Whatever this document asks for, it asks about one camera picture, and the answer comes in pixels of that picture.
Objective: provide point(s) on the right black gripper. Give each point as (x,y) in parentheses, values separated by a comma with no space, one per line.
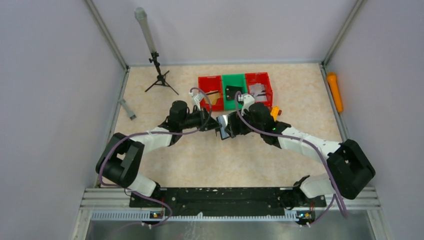
(234,125)

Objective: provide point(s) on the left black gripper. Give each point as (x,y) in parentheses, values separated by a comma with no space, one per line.
(205,120)

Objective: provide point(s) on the black leather card holder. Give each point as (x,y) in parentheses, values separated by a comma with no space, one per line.
(221,131)

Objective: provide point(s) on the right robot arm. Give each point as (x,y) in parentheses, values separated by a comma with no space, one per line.
(348,170)

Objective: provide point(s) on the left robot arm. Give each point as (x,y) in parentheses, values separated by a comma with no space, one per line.
(121,159)

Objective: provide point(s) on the gold card in red bin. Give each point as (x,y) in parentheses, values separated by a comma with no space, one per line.
(214,96)

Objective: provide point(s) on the grey cards in red bin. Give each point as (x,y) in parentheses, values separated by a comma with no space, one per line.
(258,91)

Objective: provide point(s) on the left red plastic bin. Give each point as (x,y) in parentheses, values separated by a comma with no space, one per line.
(211,84)

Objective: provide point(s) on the red plastic bin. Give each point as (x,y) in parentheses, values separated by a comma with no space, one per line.
(211,84)
(262,78)

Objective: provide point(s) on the yellow toy block car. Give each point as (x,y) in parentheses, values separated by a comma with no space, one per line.
(275,112)

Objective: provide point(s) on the green plastic bin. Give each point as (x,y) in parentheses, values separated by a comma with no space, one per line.
(233,80)

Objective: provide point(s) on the right red plastic bin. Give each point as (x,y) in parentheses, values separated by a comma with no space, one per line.
(262,78)

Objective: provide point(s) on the orange flashlight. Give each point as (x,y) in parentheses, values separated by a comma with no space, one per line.
(332,81)

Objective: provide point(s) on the black tripod with grey pole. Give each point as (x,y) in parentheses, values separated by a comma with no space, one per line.
(142,19)

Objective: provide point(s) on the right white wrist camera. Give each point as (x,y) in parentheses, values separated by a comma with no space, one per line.
(246,100)

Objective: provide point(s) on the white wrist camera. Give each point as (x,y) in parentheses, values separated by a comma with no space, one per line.
(196,98)
(246,100)

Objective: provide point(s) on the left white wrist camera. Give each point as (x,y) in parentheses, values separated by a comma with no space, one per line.
(196,98)

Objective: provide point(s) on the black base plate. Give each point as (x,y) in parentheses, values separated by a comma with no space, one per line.
(230,203)

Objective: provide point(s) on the small grey bracket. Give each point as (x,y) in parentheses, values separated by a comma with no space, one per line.
(130,113)

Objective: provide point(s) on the aluminium frame rail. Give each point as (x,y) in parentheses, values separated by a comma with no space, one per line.
(112,204)

